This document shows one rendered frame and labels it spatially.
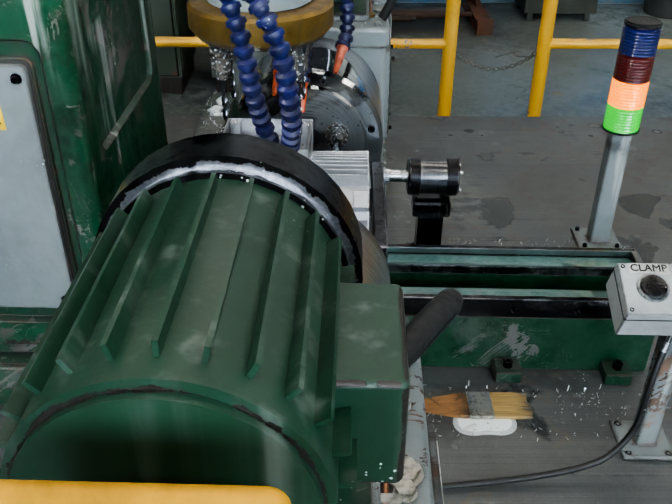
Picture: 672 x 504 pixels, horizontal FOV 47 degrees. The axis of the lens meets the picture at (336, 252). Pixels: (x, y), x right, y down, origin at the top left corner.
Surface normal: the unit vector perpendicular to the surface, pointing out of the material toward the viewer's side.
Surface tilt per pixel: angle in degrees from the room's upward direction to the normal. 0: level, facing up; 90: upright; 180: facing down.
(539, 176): 0
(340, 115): 90
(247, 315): 23
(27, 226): 90
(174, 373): 5
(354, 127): 90
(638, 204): 0
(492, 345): 90
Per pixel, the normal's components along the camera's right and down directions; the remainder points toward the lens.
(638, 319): -0.03, 0.83
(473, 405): 0.00, -0.84
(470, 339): -0.03, 0.54
